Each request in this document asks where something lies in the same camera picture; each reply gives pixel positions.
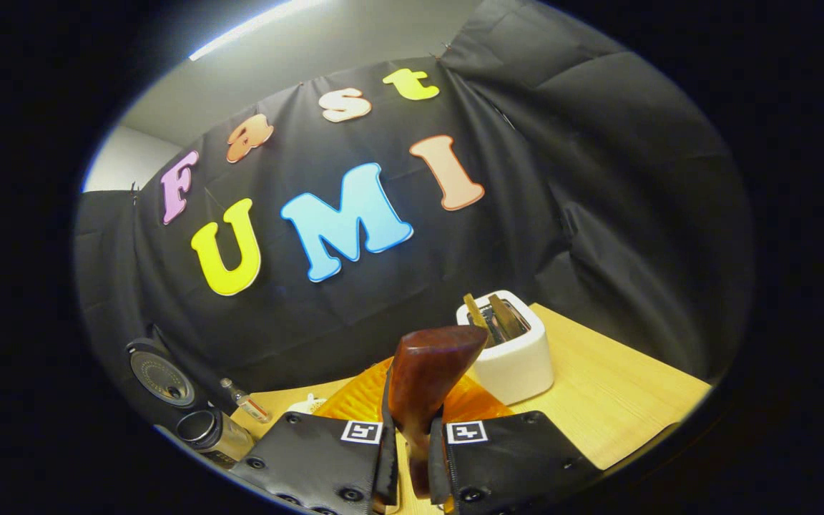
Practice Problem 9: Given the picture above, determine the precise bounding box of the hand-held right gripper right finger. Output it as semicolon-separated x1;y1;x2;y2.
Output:
430;372;602;515

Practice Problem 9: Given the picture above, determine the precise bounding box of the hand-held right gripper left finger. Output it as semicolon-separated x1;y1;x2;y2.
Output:
230;358;398;515

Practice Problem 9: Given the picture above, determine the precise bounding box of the brown wooden spoon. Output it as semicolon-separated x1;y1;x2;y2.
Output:
387;325;489;499

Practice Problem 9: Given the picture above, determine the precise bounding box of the silver black rice cooker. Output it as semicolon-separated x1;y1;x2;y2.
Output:
126;338;255;469

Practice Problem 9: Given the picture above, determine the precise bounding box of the white toaster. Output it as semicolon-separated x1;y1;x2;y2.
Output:
456;290;554;406

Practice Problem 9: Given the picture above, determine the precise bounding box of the small clear bottle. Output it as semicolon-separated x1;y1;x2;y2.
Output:
220;378;272;424

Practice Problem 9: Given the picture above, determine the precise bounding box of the brown toast slice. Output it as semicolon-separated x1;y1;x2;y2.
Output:
463;293;491;331
487;293;524;337

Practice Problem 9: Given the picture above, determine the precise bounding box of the black backdrop cloth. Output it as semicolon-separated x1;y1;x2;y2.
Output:
74;0;752;430

